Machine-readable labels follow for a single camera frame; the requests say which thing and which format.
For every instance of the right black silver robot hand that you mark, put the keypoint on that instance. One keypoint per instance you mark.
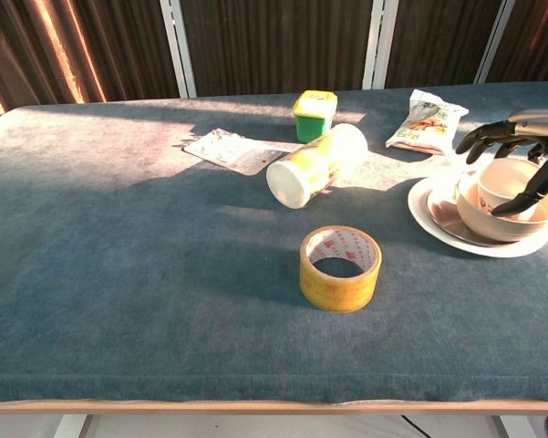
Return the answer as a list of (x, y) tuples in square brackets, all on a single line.
[(535, 123)]

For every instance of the white paper cup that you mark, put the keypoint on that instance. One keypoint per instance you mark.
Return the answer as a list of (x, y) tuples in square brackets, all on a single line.
[(501, 182)]

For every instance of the large white bowl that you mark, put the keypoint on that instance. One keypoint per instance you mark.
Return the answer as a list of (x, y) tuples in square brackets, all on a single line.
[(492, 223)]

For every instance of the dark brown ribbed curtain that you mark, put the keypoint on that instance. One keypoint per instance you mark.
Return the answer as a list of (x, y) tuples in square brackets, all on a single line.
[(535, 41), (437, 41), (278, 45)]

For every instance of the white snack bag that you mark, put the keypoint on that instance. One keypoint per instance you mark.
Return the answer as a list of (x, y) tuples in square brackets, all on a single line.
[(426, 125)]

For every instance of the green container with yellow lid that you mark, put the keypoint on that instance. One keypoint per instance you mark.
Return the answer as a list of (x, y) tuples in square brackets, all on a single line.
[(314, 118)]

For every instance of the yellow packing tape roll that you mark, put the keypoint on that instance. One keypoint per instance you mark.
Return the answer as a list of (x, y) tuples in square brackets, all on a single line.
[(339, 285)]

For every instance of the white table leg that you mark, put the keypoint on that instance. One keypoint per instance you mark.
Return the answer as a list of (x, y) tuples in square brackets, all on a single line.
[(515, 426), (70, 426)]

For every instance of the flat white blister pack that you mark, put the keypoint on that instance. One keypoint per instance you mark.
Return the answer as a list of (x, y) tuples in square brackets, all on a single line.
[(230, 153)]

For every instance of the blue table cloth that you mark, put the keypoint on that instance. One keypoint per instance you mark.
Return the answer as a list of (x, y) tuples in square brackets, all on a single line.
[(141, 274)]

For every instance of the shiny red-brown curtain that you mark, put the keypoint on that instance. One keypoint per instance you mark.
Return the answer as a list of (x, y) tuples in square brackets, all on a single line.
[(50, 45)]

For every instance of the white frame post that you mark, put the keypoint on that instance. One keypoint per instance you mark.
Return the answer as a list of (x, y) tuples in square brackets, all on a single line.
[(378, 45), (494, 45), (178, 45)]

